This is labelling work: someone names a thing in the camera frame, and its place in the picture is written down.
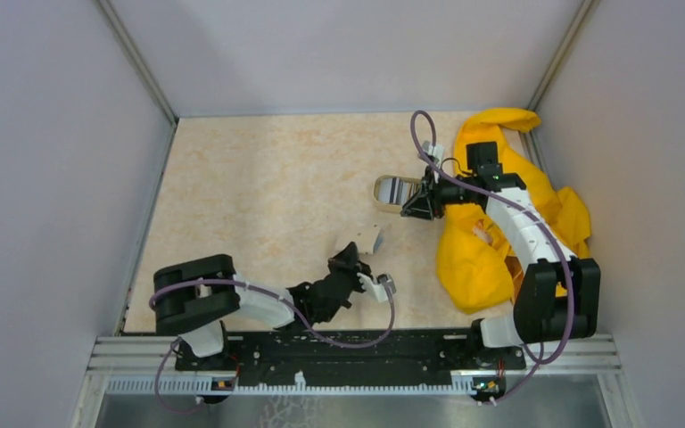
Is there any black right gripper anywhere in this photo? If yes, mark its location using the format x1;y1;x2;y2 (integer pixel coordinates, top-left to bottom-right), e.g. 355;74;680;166
400;166;476;220

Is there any beige card holder wallet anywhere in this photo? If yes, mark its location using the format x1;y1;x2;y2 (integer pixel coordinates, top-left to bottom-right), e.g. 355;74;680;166
334;225;384;255

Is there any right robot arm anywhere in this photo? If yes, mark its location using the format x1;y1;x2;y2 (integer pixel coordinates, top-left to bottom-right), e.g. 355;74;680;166
400;142;601;367

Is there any beige oval card tray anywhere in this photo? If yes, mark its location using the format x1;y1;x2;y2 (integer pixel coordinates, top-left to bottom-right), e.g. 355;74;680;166
372;175;421;214

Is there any yellow cloth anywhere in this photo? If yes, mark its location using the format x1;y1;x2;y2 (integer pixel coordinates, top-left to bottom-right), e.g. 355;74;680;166
435;108;591;314

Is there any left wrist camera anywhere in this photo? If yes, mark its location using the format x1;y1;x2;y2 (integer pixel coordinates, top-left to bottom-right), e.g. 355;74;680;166
358;273;396;303

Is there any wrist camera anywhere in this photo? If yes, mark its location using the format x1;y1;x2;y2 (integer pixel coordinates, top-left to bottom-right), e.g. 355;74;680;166
358;273;396;303
422;142;445;167

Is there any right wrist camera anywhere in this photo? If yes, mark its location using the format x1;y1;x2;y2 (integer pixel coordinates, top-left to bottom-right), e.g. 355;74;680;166
422;142;445;167

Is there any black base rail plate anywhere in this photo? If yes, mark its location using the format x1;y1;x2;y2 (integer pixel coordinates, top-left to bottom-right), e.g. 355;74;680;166
175;328;526;390

